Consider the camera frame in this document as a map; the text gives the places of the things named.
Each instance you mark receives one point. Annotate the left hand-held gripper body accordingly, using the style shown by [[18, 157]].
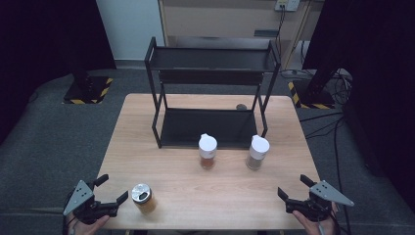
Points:
[[85, 205]]

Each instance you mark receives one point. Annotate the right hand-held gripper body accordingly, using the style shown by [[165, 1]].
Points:
[[313, 207]]

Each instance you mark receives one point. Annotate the silver-lid orange spice jar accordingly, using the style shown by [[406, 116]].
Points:
[[143, 197]]

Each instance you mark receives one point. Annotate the white-lid grey spice jar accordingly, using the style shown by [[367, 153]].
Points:
[[258, 150]]

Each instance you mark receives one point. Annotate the white-lid red-brown spice jar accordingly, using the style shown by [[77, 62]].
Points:
[[207, 147]]

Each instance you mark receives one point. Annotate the black metal two-tier rack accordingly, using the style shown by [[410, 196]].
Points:
[[208, 125]]

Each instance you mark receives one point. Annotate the person's right hand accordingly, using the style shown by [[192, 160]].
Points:
[[318, 227]]

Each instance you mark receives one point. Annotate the person's left hand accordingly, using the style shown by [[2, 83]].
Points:
[[84, 229]]

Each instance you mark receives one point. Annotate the black stand with striped base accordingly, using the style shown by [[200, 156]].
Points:
[[313, 96], [86, 89]]

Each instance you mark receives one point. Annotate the small grey round disc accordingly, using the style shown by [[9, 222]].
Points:
[[241, 106]]

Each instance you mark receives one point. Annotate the black curtain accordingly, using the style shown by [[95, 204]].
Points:
[[381, 65], [39, 39]]

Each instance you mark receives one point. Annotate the light wooden cabinet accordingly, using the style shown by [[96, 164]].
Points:
[[212, 19]]

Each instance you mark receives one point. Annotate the white wall socket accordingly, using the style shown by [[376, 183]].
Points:
[[287, 4]]

